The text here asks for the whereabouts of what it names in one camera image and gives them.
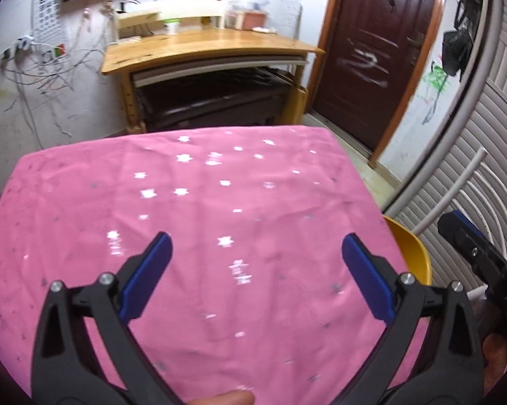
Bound right hand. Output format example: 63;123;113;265
482;334;507;392

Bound left hand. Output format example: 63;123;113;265
188;389;255;405

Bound white metal chair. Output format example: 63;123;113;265
383;146;507;300

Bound grey louvered shutter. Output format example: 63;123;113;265
381;0;507;287

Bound yellow plastic basin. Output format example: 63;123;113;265
383;216;433;285

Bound pink star tablecloth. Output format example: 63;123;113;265
0;126;406;404

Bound dark brown door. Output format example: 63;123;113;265
309;0;445;167

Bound black hanging bag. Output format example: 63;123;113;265
442;0;482;77

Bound pink box on desk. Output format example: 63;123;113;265
234;10;267;30

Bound wooden desk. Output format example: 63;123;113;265
102;29;324;134

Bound white power strip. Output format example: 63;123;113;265
0;35;34;69

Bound eye chart poster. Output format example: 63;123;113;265
31;0;67;64

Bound white green jar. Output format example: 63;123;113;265
163;18;180;36

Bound tangled wall cables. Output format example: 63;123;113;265
0;0;124;148

